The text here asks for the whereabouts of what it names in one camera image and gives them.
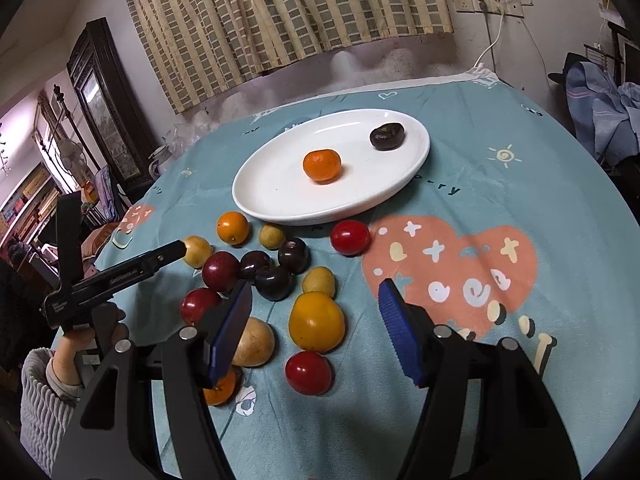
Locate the dark red plum front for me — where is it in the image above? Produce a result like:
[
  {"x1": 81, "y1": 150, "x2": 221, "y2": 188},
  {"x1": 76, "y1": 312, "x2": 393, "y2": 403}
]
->
[{"x1": 180, "y1": 287, "x2": 222, "y2": 325}]

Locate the dark red plum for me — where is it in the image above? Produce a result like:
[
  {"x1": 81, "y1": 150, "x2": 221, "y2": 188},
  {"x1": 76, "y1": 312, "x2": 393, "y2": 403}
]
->
[
  {"x1": 202, "y1": 252, "x2": 240, "y2": 295},
  {"x1": 180, "y1": 287, "x2": 222, "y2": 325}
]

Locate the pale yellow small fruit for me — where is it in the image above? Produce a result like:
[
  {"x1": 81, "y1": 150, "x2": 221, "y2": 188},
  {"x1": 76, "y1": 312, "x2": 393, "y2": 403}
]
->
[{"x1": 183, "y1": 235, "x2": 214, "y2": 269}]

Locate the dark red plum back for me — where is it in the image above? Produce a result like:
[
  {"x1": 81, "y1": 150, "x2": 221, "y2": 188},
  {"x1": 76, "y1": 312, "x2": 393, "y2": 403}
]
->
[{"x1": 202, "y1": 252, "x2": 240, "y2": 295}]

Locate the large orange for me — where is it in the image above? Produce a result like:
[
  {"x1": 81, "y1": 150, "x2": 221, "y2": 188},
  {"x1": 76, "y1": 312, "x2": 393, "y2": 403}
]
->
[{"x1": 203, "y1": 366, "x2": 241, "y2": 406}]

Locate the small orange kumquat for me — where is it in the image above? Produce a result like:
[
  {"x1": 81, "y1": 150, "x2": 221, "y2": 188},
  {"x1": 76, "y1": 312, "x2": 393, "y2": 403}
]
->
[{"x1": 216, "y1": 211, "x2": 250, "y2": 246}]

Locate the black plum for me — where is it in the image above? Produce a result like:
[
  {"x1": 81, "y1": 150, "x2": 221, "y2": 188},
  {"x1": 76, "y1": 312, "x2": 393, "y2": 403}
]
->
[
  {"x1": 278, "y1": 237, "x2": 310, "y2": 275},
  {"x1": 254, "y1": 266, "x2": 294, "y2": 301},
  {"x1": 239, "y1": 250, "x2": 271, "y2": 283}
]

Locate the beige potato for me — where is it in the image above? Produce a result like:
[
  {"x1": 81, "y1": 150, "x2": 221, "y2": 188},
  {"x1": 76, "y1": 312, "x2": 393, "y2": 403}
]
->
[{"x1": 232, "y1": 316, "x2": 276, "y2": 367}]

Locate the black plum front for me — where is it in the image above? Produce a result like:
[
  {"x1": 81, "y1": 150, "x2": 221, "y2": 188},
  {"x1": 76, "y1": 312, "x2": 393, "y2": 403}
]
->
[{"x1": 254, "y1": 266, "x2": 294, "y2": 301}]

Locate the small yellow-green fruit back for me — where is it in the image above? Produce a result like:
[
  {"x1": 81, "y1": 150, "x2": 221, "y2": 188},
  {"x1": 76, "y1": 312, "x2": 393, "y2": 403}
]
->
[{"x1": 258, "y1": 224, "x2": 286, "y2": 250}]

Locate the red cherry tomato front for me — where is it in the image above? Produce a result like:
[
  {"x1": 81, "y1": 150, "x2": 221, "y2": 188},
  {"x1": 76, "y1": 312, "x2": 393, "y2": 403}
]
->
[{"x1": 285, "y1": 351, "x2": 333, "y2": 396}]

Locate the red cherry tomato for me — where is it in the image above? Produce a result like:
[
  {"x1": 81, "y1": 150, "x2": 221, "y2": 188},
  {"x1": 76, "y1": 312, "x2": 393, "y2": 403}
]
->
[
  {"x1": 330, "y1": 219, "x2": 371, "y2": 257},
  {"x1": 285, "y1": 351, "x2": 333, "y2": 396}
]

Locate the yellow orange persimmon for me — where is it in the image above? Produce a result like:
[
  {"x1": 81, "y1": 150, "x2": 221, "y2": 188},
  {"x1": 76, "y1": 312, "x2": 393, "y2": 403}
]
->
[{"x1": 288, "y1": 292, "x2": 346, "y2": 353}]

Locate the red cherry tomato back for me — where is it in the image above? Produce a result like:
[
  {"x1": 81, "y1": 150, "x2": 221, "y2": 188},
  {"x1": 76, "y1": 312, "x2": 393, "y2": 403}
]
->
[{"x1": 330, "y1": 219, "x2": 371, "y2": 257}]

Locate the small mandarin orange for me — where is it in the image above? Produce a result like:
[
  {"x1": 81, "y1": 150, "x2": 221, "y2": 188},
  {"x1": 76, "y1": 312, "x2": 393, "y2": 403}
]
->
[{"x1": 303, "y1": 150, "x2": 343, "y2": 184}]

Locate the dark purple mangosteen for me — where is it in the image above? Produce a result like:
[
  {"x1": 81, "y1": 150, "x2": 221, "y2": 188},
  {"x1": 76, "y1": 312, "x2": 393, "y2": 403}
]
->
[{"x1": 370, "y1": 122, "x2": 406, "y2": 151}]

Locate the grey knit sleeve forearm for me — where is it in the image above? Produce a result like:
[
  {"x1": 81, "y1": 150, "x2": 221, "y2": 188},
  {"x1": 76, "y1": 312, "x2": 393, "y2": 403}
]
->
[{"x1": 20, "y1": 348, "x2": 85, "y2": 477}]

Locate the person left hand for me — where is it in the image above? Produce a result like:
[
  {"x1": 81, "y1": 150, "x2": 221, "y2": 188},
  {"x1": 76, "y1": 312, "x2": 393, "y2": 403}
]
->
[{"x1": 50, "y1": 327, "x2": 96, "y2": 388}]

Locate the white kettle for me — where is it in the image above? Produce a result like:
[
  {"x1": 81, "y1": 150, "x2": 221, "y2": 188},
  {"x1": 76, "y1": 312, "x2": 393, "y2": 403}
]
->
[{"x1": 149, "y1": 145, "x2": 174, "y2": 180}]

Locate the teal patterned tablecloth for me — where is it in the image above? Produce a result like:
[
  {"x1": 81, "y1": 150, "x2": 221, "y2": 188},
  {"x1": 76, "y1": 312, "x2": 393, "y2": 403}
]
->
[{"x1": 96, "y1": 77, "x2": 639, "y2": 479}]

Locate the white oval plate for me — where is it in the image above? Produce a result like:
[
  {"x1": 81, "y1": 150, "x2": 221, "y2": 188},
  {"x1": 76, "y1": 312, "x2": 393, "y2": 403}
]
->
[{"x1": 232, "y1": 108, "x2": 431, "y2": 226}]

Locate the dark framed picture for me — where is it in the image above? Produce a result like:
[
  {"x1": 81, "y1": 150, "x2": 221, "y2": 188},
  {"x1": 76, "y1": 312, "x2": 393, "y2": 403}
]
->
[{"x1": 66, "y1": 18, "x2": 158, "y2": 202}]

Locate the striped checkered curtain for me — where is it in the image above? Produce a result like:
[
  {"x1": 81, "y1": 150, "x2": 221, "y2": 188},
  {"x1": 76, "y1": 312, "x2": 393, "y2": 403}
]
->
[{"x1": 126, "y1": 0, "x2": 454, "y2": 113}]

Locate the blue clothes pile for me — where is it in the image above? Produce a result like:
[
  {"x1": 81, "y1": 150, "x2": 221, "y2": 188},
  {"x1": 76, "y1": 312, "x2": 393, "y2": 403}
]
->
[{"x1": 565, "y1": 62, "x2": 639, "y2": 166}]

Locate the white power cable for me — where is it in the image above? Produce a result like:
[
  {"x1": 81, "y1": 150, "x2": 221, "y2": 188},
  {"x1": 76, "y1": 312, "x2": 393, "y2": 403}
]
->
[{"x1": 470, "y1": 0, "x2": 524, "y2": 74}]

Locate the wall power strip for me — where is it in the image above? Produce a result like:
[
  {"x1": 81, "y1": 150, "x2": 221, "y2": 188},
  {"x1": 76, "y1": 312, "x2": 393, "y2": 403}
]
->
[{"x1": 451, "y1": 0, "x2": 524, "y2": 18}]

